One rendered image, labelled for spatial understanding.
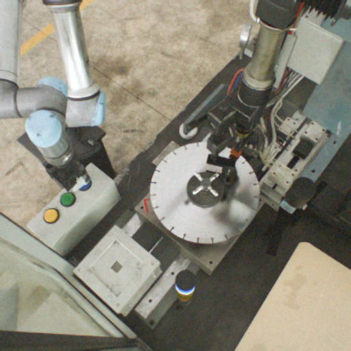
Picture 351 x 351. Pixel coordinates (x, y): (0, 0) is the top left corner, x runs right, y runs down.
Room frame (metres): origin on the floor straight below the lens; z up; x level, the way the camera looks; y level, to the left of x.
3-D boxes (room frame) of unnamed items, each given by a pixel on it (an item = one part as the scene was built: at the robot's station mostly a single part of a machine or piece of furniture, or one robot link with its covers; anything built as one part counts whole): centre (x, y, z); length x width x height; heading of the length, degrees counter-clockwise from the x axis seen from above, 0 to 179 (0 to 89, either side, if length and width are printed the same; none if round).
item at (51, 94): (0.55, 0.33, 1.21); 0.11 x 0.11 x 0.08; 2
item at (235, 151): (0.56, -0.21, 0.95); 0.10 x 0.03 x 0.07; 140
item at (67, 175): (0.45, 0.31, 1.05); 0.09 x 0.08 x 0.12; 140
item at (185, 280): (0.12, -0.01, 1.14); 0.05 x 0.04 x 0.03; 50
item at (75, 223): (0.40, 0.33, 0.82); 0.28 x 0.11 x 0.15; 140
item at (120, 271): (0.20, 0.18, 0.82); 0.18 x 0.18 x 0.15; 50
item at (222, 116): (0.49, -0.11, 1.17); 0.06 x 0.05 x 0.20; 131
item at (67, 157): (0.45, 0.31, 1.13); 0.08 x 0.08 x 0.05
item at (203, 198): (0.41, -0.08, 0.96); 0.11 x 0.11 x 0.03
